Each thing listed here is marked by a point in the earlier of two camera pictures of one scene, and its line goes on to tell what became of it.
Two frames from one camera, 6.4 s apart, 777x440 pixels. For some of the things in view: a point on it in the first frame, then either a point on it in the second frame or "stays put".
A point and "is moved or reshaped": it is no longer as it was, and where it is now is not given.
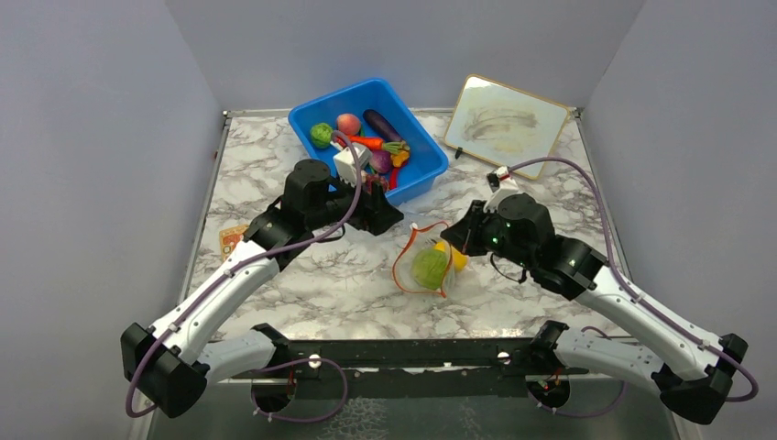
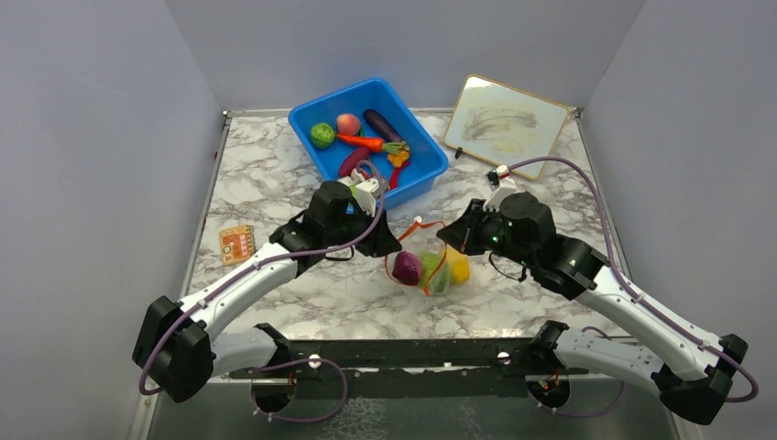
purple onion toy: [380, 160] → [407, 268]
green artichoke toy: [321, 135] stays put
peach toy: [349, 124] stays put
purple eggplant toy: [380, 126] stays put
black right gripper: [465, 233] stays put
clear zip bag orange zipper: [423, 263] is moved or reshaped
